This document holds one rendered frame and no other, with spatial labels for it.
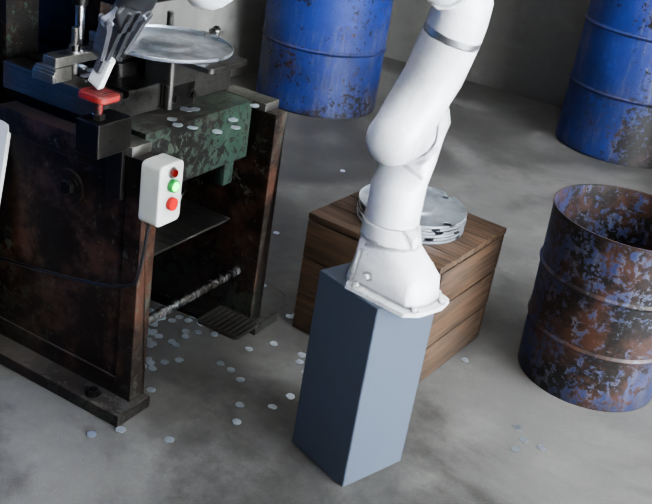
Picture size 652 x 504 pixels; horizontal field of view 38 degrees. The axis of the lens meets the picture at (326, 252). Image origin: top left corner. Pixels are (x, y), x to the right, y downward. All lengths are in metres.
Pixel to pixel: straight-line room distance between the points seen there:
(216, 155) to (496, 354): 0.99
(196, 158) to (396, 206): 0.56
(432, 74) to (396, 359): 0.61
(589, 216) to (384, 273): 1.01
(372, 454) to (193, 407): 0.45
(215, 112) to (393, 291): 0.63
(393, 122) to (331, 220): 0.76
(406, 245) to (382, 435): 0.46
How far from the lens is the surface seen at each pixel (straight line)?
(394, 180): 1.83
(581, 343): 2.49
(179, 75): 2.15
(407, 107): 1.73
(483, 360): 2.65
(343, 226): 2.41
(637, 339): 2.49
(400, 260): 1.85
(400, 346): 1.96
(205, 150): 2.20
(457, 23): 1.71
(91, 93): 1.86
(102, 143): 1.88
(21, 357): 2.37
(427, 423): 2.34
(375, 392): 1.98
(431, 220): 2.43
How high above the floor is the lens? 1.34
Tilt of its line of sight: 26 degrees down
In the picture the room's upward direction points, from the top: 9 degrees clockwise
